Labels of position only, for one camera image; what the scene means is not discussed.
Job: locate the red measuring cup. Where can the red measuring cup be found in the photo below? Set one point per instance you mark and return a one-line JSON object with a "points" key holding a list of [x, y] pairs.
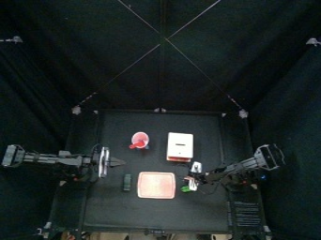
{"points": [[140, 140]]}

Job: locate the dark green sushi roll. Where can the dark green sushi roll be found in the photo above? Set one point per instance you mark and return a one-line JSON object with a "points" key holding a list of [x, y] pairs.
{"points": [[127, 182]]}

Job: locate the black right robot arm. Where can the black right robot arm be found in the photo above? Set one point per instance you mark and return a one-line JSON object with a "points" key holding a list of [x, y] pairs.
{"points": [[247, 165]]}

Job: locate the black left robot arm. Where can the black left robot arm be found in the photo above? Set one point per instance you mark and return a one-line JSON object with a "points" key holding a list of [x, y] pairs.
{"points": [[50, 158]]}

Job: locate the pink square tray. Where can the pink square tray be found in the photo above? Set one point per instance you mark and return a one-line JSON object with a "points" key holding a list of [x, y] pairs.
{"points": [[157, 185]]}

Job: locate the black printed label sheet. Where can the black printed label sheet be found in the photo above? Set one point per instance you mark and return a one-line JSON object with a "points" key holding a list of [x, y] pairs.
{"points": [[247, 213]]}

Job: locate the white box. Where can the white box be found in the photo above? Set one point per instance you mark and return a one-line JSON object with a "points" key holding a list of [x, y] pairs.
{"points": [[181, 145]]}

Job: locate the grey frame clamp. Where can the grey frame clamp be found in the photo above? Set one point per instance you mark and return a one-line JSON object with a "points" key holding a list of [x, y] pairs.
{"points": [[15, 39], [160, 110], [76, 109], [244, 113], [312, 41]]}

